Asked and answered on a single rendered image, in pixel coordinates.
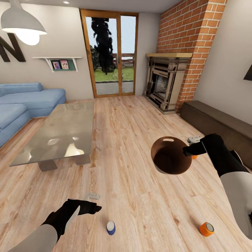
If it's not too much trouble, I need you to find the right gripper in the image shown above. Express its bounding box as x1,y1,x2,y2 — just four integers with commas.
182,143,202,156

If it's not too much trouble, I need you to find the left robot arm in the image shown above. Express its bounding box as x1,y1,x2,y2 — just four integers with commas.
7,192,102,252

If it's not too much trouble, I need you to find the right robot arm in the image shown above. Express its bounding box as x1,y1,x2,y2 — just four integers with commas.
182,133,252,240

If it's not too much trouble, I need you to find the trash can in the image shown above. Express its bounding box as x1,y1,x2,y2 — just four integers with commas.
151,136,193,175

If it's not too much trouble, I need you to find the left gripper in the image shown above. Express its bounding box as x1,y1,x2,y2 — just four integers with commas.
82,201,102,215

